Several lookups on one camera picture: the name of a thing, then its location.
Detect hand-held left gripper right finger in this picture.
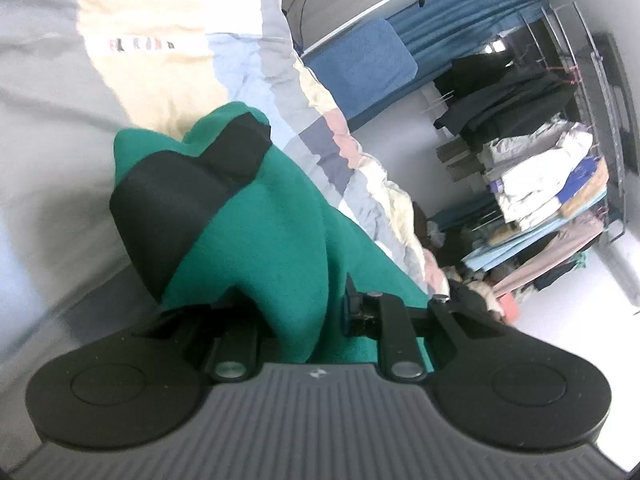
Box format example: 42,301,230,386
340,272,507,383

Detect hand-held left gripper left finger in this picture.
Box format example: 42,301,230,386
132,294,262,382

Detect green garment with black patches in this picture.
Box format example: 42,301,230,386
109,101,437,375

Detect pile of loose clothes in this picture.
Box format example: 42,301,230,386
412,202,522,328

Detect white hanging clothes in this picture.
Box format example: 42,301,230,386
477,119,612,233

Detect dark hanging clothes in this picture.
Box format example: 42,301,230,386
432,52,583,143

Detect metal clothes rack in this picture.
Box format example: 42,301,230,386
520,0,640,266

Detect pink hanging cloth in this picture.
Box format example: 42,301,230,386
492,215,608,297

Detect tan hanging garment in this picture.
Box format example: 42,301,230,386
555,180,611,221

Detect blue hanging garment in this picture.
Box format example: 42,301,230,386
557,157,608,211

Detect blue cushion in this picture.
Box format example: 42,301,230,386
305,17,420,131

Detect pastel patchwork blanket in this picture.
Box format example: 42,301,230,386
0,0,453,411

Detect blue curtain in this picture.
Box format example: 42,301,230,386
387,0,543,63

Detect grey wood-grain cabinet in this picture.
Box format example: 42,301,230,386
270,0,443,58

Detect black cable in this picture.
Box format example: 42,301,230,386
281,0,328,53

